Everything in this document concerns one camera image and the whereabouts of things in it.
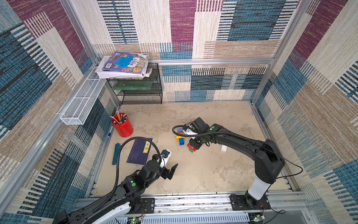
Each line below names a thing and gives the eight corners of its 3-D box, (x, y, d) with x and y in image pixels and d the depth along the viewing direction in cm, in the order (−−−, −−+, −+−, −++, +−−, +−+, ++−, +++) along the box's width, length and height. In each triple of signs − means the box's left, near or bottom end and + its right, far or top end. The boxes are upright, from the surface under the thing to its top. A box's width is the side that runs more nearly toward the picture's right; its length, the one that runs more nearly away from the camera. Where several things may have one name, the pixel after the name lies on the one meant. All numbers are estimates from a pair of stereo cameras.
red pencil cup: (117, 137, 102) (108, 124, 89) (121, 126, 108) (113, 112, 96) (131, 137, 102) (124, 124, 89) (134, 126, 108) (128, 112, 96)
